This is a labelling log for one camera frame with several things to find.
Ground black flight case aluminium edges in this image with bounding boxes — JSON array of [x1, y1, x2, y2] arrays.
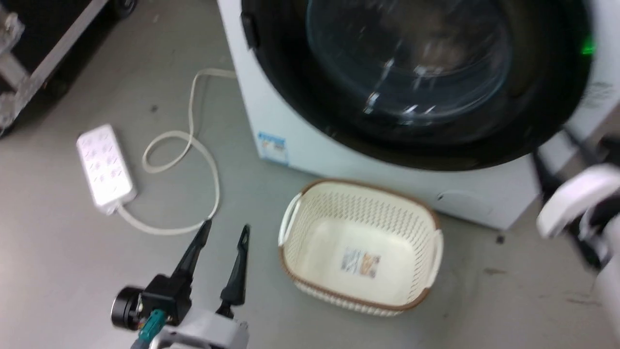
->
[[0, 0, 109, 137]]

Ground blue energy label sticker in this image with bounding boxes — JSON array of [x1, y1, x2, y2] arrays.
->
[[257, 131, 289, 166]]

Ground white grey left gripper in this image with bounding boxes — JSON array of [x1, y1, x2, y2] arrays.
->
[[131, 219, 251, 349]]

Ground cream laundry basket brown rim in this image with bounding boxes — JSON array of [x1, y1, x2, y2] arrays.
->
[[278, 179, 444, 317]]

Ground black caster wheel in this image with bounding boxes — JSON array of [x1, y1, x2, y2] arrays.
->
[[109, 0, 138, 18]]

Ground white front-load washing machine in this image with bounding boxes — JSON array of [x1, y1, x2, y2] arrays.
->
[[217, 0, 620, 231]]

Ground printed label inside basket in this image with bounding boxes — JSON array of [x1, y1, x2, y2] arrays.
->
[[341, 247, 381, 279]]

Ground white power strip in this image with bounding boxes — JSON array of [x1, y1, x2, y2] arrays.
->
[[76, 124, 138, 215]]

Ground white power strip cable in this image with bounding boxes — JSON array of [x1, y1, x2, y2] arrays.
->
[[115, 68, 237, 237]]

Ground black round washing machine door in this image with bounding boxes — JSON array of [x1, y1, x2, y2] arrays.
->
[[240, 0, 594, 172]]

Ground teal cable connector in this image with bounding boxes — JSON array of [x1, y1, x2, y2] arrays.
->
[[138, 310, 166, 341]]

